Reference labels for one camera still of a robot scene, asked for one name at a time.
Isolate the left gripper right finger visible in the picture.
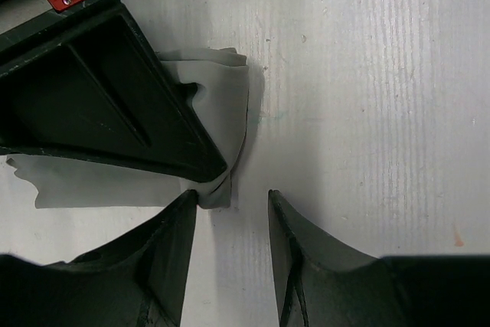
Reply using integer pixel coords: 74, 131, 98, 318
268, 190, 489, 326

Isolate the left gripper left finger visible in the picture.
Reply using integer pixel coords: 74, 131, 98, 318
1, 190, 198, 326

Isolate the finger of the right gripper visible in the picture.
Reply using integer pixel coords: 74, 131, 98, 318
1, 0, 227, 183

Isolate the grey underwear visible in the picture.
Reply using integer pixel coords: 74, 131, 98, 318
5, 47, 250, 210

